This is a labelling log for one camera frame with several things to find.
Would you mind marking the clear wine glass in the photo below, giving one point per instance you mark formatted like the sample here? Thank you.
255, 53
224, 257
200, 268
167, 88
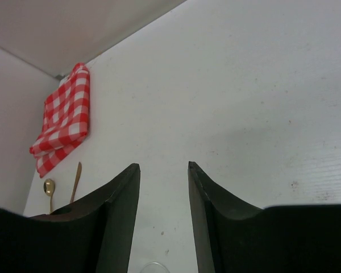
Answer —
154, 267

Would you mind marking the red white checkered cloth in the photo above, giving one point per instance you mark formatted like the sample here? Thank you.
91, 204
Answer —
65, 121

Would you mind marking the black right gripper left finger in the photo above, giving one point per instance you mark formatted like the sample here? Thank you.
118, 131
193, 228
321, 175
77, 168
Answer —
92, 234

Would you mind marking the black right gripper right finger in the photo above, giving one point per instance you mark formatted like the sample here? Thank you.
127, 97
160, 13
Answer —
231, 235

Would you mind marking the copper knife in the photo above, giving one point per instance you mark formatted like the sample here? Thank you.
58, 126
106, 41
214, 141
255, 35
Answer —
76, 181

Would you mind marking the gold spoon black handle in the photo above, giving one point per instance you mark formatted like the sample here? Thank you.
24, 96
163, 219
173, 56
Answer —
49, 189

